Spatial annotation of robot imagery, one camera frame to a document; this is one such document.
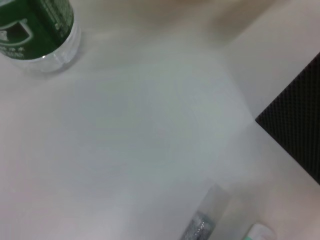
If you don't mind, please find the mint green pen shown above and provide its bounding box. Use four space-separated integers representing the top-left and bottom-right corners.
243 223 276 240

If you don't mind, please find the clear bottle with green label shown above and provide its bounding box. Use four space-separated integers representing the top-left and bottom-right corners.
0 0 82 74

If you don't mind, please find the grey pen with clear cap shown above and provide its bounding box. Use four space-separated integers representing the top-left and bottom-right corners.
179 183 231 240

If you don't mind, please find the black mesh pen holder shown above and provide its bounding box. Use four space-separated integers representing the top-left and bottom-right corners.
254 51 320 186

